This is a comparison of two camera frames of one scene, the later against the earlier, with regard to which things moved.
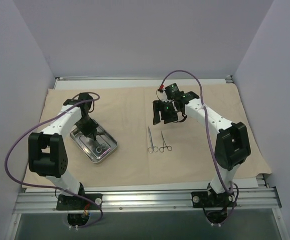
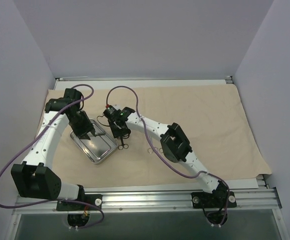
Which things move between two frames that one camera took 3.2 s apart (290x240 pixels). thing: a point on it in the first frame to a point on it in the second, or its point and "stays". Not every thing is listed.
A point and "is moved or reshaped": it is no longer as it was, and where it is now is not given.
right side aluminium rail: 262,182 stays
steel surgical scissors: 151,149 stays
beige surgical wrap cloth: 36,181 is moved or reshaped
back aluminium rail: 146,78 stays
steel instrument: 99,149 to 125,146
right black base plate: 202,199 stays
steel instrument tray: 94,149 stays
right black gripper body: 162,113 to 119,131
